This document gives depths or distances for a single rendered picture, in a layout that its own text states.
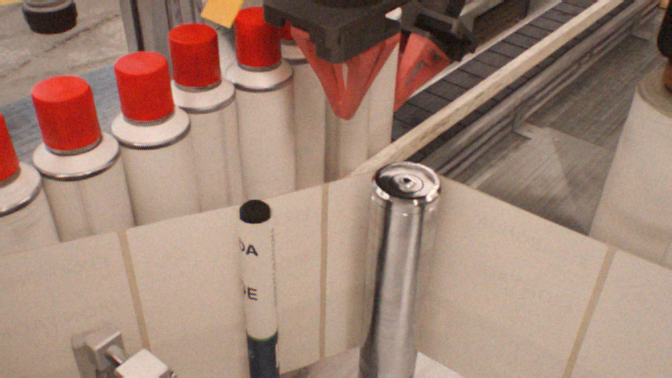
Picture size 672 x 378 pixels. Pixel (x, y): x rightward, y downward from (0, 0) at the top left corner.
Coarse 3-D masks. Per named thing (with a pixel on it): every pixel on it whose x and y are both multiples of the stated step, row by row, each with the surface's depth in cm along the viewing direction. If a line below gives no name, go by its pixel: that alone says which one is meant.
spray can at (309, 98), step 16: (288, 32) 53; (288, 48) 54; (304, 64) 54; (304, 80) 55; (304, 96) 55; (320, 96) 57; (304, 112) 56; (320, 112) 58; (304, 128) 57; (320, 128) 59; (304, 144) 58; (320, 144) 60; (304, 160) 59; (320, 160) 61; (304, 176) 60; (320, 176) 62
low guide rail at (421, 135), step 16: (608, 0) 98; (592, 16) 95; (560, 32) 89; (576, 32) 93; (544, 48) 86; (512, 64) 81; (528, 64) 84; (496, 80) 78; (512, 80) 82; (464, 96) 75; (480, 96) 76; (448, 112) 72; (464, 112) 75; (416, 128) 69; (432, 128) 70; (400, 144) 67; (416, 144) 69; (368, 160) 65; (384, 160) 65; (400, 160) 68
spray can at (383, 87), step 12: (396, 12) 61; (396, 48) 62; (396, 60) 63; (384, 72) 63; (396, 72) 65; (372, 84) 63; (384, 84) 64; (372, 96) 64; (384, 96) 64; (372, 108) 65; (384, 108) 65; (372, 120) 66; (384, 120) 66; (372, 132) 66; (384, 132) 67; (372, 144) 67; (384, 144) 68; (372, 156) 68
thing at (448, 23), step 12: (432, 0) 66; (444, 0) 66; (456, 0) 67; (420, 12) 66; (432, 12) 65; (444, 12) 67; (456, 12) 67; (432, 24) 66; (444, 24) 65; (456, 24) 64; (456, 36) 65; (468, 36) 67; (468, 48) 68
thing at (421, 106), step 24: (576, 0) 107; (624, 0) 108; (528, 24) 100; (552, 24) 100; (600, 24) 100; (504, 48) 93; (528, 48) 93; (456, 72) 87; (480, 72) 87; (528, 72) 87; (432, 96) 82; (456, 96) 82; (504, 96) 83; (408, 120) 77; (432, 144) 74
